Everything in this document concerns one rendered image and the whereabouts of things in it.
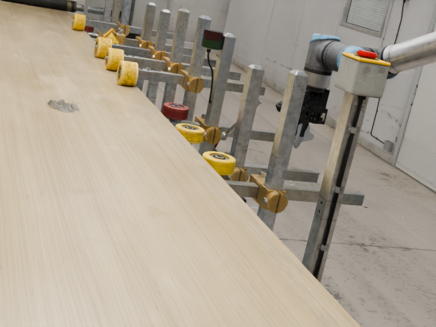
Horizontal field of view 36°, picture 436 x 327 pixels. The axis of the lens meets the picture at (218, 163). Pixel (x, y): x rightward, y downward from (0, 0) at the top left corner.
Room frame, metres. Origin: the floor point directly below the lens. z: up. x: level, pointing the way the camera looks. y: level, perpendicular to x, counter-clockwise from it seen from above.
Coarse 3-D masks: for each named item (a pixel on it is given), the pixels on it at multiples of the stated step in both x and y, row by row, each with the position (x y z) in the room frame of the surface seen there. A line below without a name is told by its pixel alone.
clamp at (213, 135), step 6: (198, 120) 2.06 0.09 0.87; (204, 120) 2.06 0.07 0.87; (204, 126) 2.00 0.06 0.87; (210, 126) 2.00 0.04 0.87; (204, 132) 1.98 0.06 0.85; (210, 132) 1.97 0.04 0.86; (216, 132) 1.98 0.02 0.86; (204, 138) 1.99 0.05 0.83; (210, 138) 1.98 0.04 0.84; (216, 138) 1.98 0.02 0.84
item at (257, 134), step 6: (180, 120) 2.02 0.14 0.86; (174, 126) 2.00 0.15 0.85; (198, 126) 2.03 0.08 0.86; (222, 126) 2.07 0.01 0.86; (228, 126) 2.09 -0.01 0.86; (252, 132) 2.10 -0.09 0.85; (258, 132) 2.11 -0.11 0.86; (264, 132) 2.12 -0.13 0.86; (270, 132) 2.12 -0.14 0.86; (252, 138) 2.10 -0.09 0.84; (258, 138) 2.11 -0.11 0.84; (264, 138) 2.12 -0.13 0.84; (270, 138) 2.13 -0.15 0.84
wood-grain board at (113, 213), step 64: (0, 64) 2.13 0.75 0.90; (64, 64) 2.36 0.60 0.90; (0, 128) 1.43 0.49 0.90; (64, 128) 1.53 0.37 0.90; (128, 128) 1.65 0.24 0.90; (0, 192) 1.06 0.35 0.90; (64, 192) 1.12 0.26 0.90; (128, 192) 1.19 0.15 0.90; (192, 192) 1.26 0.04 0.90; (0, 256) 0.83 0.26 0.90; (64, 256) 0.87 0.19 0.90; (128, 256) 0.91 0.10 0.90; (192, 256) 0.96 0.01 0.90; (256, 256) 1.01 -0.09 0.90; (0, 320) 0.68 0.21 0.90; (64, 320) 0.71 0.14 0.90; (128, 320) 0.74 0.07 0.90; (192, 320) 0.77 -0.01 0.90; (256, 320) 0.80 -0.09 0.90; (320, 320) 0.84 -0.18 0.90
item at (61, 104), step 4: (52, 100) 1.73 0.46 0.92; (60, 100) 1.74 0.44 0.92; (64, 100) 1.73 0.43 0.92; (48, 104) 1.72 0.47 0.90; (52, 104) 1.71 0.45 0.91; (56, 104) 1.71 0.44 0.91; (60, 104) 1.73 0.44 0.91; (64, 104) 1.71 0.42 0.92; (68, 104) 1.70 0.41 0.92; (72, 104) 1.74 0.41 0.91; (76, 104) 1.74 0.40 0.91; (60, 108) 1.70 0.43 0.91; (64, 108) 1.70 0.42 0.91; (68, 108) 1.70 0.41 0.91; (72, 108) 1.71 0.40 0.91; (76, 108) 1.73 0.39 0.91
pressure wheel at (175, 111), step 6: (162, 108) 2.01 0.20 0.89; (168, 108) 1.98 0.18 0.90; (174, 108) 1.98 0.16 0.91; (180, 108) 1.99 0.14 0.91; (186, 108) 2.01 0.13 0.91; (168, 114) 1.98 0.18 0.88; (174, 114) 1.98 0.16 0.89; (180, 114) 1.98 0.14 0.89; (186, 114) 2.00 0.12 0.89; (174, 120) 2.01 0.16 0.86
